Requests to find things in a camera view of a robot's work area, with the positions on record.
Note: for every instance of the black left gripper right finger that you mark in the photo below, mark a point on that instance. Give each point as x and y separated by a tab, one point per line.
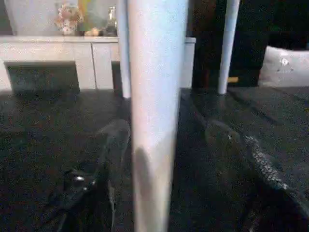
260	183

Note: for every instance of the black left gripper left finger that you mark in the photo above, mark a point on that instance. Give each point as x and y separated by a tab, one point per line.
91	188

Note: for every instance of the white plastic table leg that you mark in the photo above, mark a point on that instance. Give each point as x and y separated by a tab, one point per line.
154	96
228	43
123	48

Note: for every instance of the black table mat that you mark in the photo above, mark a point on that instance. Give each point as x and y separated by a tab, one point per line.
48	125

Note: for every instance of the small yellow label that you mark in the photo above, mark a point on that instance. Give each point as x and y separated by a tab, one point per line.
233	79

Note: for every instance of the light grey cushion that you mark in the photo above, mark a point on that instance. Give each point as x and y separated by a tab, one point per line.
285	65

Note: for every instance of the white glass-door cabinet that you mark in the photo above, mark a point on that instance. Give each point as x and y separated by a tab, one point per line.
53	53

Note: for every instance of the black tall cabinet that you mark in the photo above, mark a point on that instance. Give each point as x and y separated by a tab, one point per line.
251	34

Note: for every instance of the pink plush toy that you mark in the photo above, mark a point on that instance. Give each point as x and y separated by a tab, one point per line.
67	19

